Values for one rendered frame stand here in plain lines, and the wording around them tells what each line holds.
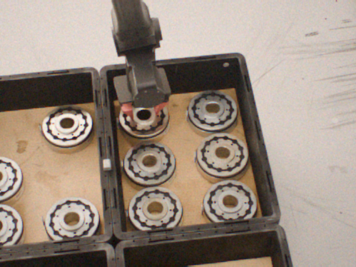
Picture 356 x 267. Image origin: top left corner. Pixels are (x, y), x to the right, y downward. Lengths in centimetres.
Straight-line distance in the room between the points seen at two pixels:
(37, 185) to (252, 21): 74
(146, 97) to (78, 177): 26
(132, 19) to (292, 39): 76
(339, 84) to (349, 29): 18
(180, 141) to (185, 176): 8
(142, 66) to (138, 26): 11
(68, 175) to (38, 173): 6
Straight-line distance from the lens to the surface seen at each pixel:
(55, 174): 159
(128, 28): 132
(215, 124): 160
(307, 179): 174
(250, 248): 145
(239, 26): 199
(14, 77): 162
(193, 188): 155
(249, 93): 156
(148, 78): 138
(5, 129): 167
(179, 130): 163
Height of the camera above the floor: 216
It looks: 55 degrees down
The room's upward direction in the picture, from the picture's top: straight up
